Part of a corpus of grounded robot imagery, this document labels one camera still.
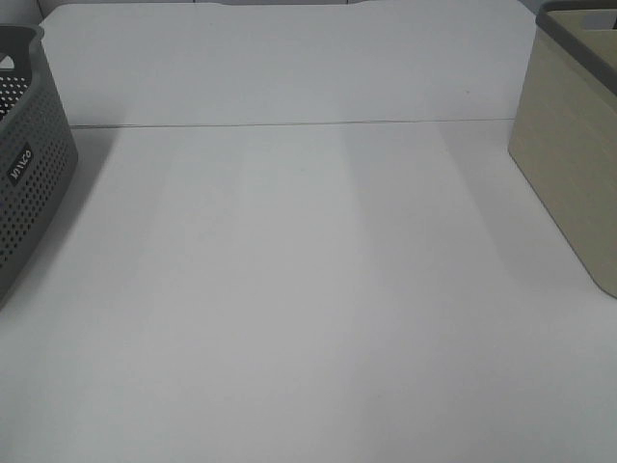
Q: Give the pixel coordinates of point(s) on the grey perforated plastic basket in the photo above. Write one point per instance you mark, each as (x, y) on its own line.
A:
(38, 152)

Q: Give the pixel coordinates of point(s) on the beige plastic storage bin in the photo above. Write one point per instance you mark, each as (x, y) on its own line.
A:
(564, 135)

